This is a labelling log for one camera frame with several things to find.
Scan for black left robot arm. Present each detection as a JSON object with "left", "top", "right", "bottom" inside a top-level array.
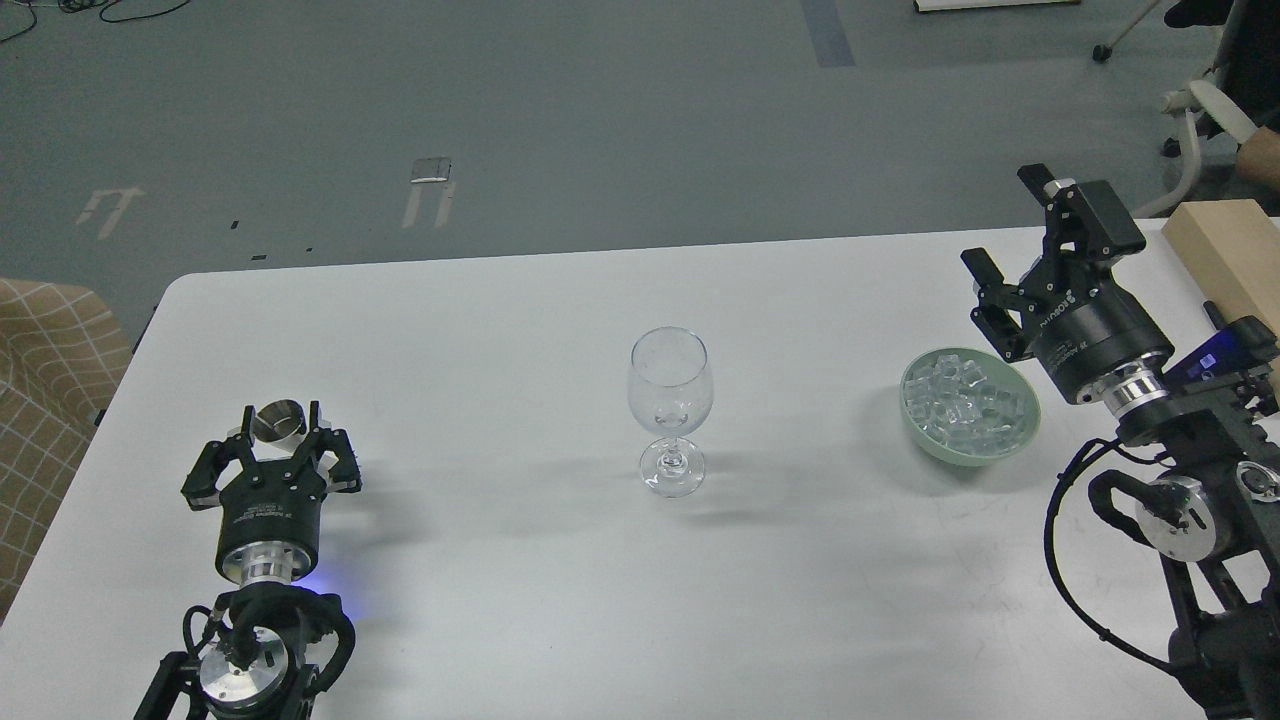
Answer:
[{"left": 134, "top": 400, "right": 364, "bottom": 719}]

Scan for black floor cables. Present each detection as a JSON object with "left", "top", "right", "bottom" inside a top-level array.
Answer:
[{"left": 0, "top": 0, "right": 191, "bottom": 44}]

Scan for light wooden box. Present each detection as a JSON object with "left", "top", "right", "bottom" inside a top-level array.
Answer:
[{"left": 1162, "top": 199, "right": 1279, "bottom": 334}]

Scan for person in dark clothes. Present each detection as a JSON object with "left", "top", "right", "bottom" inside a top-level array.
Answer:
[{"left": 1222, "top": 1, "right": 1279, "bottom": 193}]

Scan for steel double jigger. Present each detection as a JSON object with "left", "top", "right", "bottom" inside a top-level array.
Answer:
[{"left": 250, "top": 398, "right": 307, "bottom": 454}]

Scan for clear wine glass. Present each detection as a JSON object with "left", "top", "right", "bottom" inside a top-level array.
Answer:
[{"left": 627, "top": 325, "right": 714, "bottom": 498}]

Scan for black marker pen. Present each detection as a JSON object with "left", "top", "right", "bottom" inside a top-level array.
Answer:
[{"left": 1202, "top": 300, "right": 1229, "bottom": 333}]

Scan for green bowl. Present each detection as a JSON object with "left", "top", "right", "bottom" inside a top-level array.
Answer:
[{"left": 899, "top": 346, "right": 1042, "bottom": 469}]

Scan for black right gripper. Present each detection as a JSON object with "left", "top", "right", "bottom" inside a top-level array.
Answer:
[{"left": 961, "top": 164, "right": 1174, "bottom": 405}]

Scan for white office chair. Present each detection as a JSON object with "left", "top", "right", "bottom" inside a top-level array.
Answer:
[{"left": 1133, "top": 1, "right": 1261, "bottom": 219}]

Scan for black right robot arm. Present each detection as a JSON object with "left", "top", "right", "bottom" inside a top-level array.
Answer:
[{"left": 961, "top": 164, "right": 1279, "bottom": 719}]

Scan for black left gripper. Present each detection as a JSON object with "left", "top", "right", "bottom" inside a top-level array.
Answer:
[{"left": 180, "top": 401, "right": 364, "bottom": 585}]

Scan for clear ice cubes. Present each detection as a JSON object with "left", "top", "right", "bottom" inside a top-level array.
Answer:
[{"left": 908, "top": 354, "right": 1036, "bottom": 457}]

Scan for tan checkered chair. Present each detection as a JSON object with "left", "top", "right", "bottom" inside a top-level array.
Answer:
[{"left": 1, "top": 278, "right": 133, "bottom": 616}]

